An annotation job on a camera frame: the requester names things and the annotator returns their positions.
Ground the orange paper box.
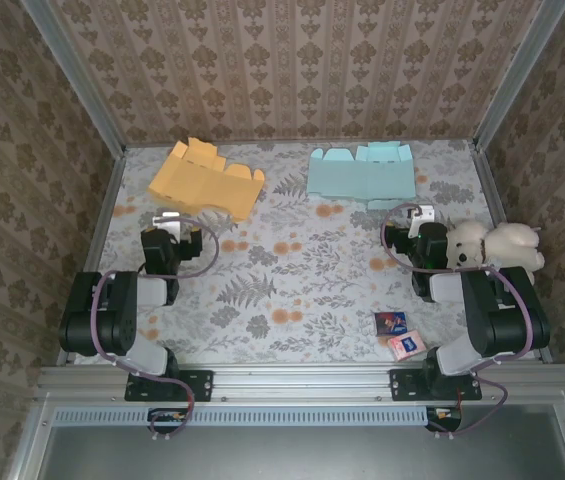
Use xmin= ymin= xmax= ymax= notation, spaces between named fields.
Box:
xmin=147 ymin=137 xmax=267 ymax=225

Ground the teal paper box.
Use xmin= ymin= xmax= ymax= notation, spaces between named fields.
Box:
xmin=306 ymin=141 xmax=418 ymax=211

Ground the dark blue small packet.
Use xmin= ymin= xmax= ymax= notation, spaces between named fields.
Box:
xmin=372 ymin=310 xmax=409 ymax=337

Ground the white plush teddy dog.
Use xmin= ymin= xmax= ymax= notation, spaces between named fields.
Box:
xmin=444 ymin=219 xmax=546 ymax=289

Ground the floral patterned table cover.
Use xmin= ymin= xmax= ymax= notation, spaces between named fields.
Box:
xmin=74 ymin=139 xmax=538 ymax=366

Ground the pink small packet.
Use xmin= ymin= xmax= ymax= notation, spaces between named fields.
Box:
xmin=386 ymin=330 xmax=426 ymax=362

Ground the grey metal sheet panel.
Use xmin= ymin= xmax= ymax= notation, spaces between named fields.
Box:
xmin=44 ymin=424 xmax=565 ymax=480

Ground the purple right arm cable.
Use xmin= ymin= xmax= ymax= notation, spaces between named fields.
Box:
xmin=380 ymin=202 xmax=535 ymax=442

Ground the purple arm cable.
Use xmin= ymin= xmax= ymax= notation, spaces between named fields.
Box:
xmin=90 ymin=217 xmax=221 ymax=442
xmin=380 ymin=202 xmax=535 ymax=442

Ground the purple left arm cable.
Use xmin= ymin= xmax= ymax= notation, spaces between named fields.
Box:
xmin=90 ymin=217 xmax=221 ymax=442

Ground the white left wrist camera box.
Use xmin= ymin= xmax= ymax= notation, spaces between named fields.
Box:
xmin=152 ymin=211 xmax=182 ymax=234

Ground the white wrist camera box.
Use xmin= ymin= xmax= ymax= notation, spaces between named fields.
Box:
xmin=152 ymin=211 xmax=182 ymax=234
xmin=406 ymin=203 xmax=435 ymax=224

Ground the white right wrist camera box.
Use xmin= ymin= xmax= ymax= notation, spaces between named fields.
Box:
xmin=406 ymin=203 xmax=435 ymax=224

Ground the aluminium table side rail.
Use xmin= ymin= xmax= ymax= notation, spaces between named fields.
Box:
xmin=56 ymin=149 xmax=128 ymax=366
xmin=471 ymin=144 xmax=553 ymax=364

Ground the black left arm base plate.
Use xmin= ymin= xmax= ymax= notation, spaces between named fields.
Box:
xmin=125 ymin=368 xmax=214 ymax=403

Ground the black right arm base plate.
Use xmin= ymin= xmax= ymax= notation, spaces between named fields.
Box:
xmin=389 ymin=368 xmax=483 ymax=403

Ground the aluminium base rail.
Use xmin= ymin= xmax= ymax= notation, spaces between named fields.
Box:
xmin=36 ymin=363 xmax=565 ymax=401

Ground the black cable connector box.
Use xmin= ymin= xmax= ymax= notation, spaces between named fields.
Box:
xmin=147 ymin=407 xmax=189 ymax=435
xmin=425 ymin=405 xmax=463 ymax=434

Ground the aluminium frame post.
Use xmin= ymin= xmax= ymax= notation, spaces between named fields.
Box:
xmin=20 ymin=0 xmax=128 ymax=160
xmin=471 ymin=0 xmax=565 ymax=151

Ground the grey slotted cable duct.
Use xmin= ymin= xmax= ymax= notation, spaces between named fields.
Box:
xmin=53 ymin=405 xmax=456 ymax=427

